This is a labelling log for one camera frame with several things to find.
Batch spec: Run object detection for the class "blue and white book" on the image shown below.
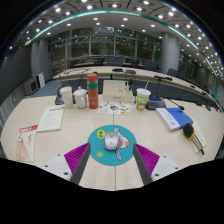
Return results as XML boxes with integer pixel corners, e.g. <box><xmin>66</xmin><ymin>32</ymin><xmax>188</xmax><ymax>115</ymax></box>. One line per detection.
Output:
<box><xmin>155</xmin><ymin>107</ymin><xmax>194</xmax><ymax>132</ymax></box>

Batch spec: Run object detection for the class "white printed booklet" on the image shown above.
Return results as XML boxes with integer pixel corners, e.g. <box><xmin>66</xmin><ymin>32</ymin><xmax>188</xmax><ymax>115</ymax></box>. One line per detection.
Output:
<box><xmin>36</xmin><ymin>105</ymin><xmax>66</xmax><ymax>133</ymax></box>

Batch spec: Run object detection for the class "red bottle with green band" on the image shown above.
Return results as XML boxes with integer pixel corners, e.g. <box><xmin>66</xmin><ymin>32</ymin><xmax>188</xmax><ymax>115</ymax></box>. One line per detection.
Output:
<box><xmin>86</xmin><ymin>73</ymin><xmax>100</xmax><ymax>110</ymax></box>

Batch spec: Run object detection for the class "dark desk conference console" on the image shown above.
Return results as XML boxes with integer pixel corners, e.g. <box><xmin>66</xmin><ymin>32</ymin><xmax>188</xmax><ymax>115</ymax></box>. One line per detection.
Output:
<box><xmin>145</xmin><ymin>95</ymin><xmax>167</xmax><ymax>111</ymax></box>

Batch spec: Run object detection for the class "green printed paper cup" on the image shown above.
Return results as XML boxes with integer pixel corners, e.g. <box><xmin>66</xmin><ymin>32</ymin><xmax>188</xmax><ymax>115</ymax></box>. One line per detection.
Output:
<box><xmin>135</xmin><ymin>87</ymin><xmax>152</xmax><ymax>112</ymax></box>

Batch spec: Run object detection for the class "black microphone with orange ring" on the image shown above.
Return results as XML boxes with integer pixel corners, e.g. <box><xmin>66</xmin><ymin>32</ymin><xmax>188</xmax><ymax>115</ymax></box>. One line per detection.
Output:
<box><xmin>182</xmin><ymin>122</ymin><xmax>205</xmax><ymax>156</ymax></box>

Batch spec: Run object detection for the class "red and white leaflet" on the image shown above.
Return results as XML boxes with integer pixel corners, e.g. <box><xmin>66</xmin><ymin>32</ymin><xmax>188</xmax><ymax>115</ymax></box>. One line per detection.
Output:
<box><xmin>15</xmin><ymin>123</ymin><xmax>39</xmax><ymax>164</ymax></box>

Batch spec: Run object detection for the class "group of ceiling lights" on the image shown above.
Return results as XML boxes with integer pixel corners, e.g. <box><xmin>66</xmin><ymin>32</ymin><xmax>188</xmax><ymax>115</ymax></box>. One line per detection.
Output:
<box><xmin>8</xmin><ymin>0</ymin><xmax>223</xmax><ymax>71</ymax></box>

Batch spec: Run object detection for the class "white paper sheet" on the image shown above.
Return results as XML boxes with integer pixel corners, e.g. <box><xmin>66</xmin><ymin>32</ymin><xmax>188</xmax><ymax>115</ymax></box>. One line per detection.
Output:
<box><xmin>191</xmin><ymin>120</ymin><xmax>208</xmax><ymax>154</ymax></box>

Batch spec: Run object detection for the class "white lidded mug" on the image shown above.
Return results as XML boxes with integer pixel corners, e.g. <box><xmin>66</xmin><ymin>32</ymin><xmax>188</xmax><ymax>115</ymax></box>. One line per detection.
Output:
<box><xmin>72</xmin><ymin>86</ymin><xmax>88</xmax><ymax>110</ymax></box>

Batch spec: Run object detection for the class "stack of white paper cups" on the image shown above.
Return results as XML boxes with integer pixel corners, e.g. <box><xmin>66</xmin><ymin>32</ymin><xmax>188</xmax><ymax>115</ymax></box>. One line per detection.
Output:
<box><xmin>59</xmin><ymin>86</ymin><xmax>74</xmax><ymax>109</ymax></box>

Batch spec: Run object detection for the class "beige cardboard box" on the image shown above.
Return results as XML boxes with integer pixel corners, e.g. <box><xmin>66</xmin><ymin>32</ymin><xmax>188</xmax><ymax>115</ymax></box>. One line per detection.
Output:
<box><xmin>102</xmin><ymin>79</ymin><xmax>134</xmax><ymax>103</ymax></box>

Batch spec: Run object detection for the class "round teal cartoon mouse pad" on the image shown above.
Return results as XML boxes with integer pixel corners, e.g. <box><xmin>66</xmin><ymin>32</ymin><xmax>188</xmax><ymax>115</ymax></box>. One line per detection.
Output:
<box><xmin>87</xmin><ymin>124</ymin><xmax>138</xmax><ymax>167</ymax></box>

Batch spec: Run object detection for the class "silver grey computer mouse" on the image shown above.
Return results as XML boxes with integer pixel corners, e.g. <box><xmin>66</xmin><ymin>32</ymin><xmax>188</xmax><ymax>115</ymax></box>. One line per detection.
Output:
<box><xmin>103</xmin><ymin>131</ymin><xmax>121</xmax><ymax>152</ymax></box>

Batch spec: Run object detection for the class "colourful sticker sheet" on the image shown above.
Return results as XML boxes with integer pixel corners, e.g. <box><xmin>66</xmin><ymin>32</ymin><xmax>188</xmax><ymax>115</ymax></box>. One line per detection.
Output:
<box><xmin>97</xmin><ymin>101</ymin><xmax>132</xmax><ymax>115</ymax></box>

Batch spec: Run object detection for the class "group of dark chairs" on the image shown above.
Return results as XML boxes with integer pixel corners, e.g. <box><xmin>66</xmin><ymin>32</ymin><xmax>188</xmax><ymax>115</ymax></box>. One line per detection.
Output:
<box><xmin>83</xmin><ymin>57</ymin><xmax>216</xmax><ymax>96</ymax></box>

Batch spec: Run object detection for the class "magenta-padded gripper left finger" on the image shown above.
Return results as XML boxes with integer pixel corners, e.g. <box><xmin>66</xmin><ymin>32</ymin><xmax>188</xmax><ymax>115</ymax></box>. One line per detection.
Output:
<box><xmin>43</xmin><ymin>142</ymin><xmax>92</xmax><ymax>186</ymax></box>

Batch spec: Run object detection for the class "grey box monitor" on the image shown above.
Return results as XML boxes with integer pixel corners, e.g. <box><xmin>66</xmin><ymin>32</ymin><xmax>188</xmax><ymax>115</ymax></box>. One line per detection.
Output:
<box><xmin>23</xmin><ymin>78</ymin><xmax>40</xmax><ymax>96</ymax></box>

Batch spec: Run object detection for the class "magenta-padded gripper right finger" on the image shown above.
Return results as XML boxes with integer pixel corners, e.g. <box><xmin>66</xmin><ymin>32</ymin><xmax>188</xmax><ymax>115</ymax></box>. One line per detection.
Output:
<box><xmin>132</xmin><ymin>143</ymin><xmax>182</xmax><ymax>186</ymax></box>

